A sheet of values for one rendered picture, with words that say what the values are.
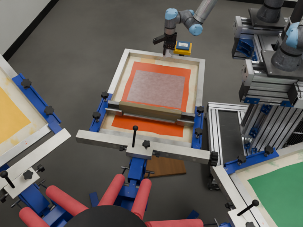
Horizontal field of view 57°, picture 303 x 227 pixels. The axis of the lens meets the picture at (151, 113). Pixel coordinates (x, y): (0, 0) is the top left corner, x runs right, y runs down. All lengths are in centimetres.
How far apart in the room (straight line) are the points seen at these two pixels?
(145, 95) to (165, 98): 13
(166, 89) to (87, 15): 293
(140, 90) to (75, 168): 111
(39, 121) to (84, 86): 188
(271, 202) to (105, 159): 158
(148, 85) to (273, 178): 92
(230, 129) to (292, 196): 125
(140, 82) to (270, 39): 91
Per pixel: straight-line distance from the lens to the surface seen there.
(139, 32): 412
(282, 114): 224
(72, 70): 351
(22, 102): 147
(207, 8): 176
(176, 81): 188
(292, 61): 166
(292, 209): 153
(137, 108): 156
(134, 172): 133
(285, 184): 157
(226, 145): 254
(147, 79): 188
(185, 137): 157
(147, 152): 135
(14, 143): 141
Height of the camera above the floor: 220
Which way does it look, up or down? 48 degrees down
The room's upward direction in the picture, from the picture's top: 3 degrees clockwise
